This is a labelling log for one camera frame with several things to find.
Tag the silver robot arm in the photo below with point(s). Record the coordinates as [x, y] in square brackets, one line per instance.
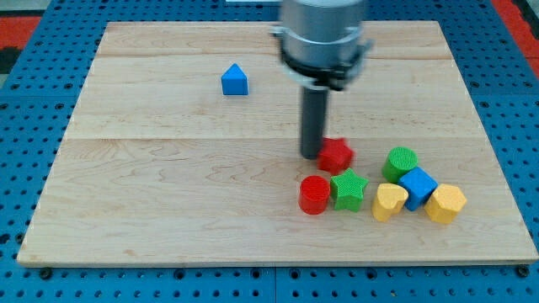
[319, 41]

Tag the red star block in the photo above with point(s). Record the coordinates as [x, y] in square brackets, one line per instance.
[335, 155]

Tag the blue triangle block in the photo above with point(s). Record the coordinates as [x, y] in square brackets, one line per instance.
[234, 81]

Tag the green star block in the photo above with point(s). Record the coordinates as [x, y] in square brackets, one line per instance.
[347, 190]

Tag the red cylinder block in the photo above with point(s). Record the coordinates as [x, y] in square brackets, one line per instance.
[313, 195]

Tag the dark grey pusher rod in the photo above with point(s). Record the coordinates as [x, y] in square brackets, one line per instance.
[313, 113]

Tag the light wooden board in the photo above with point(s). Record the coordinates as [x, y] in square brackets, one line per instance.
[159, 169]

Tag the yellow heart block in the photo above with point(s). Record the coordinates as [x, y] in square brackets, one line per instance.
[389, 199]

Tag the green cylinder block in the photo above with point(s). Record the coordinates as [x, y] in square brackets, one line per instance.
[400, 160]

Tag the blue cube block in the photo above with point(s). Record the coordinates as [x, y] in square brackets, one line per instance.
[420, 185]

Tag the yellow hexagon block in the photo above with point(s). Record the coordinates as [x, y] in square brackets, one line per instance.
[445, 203]

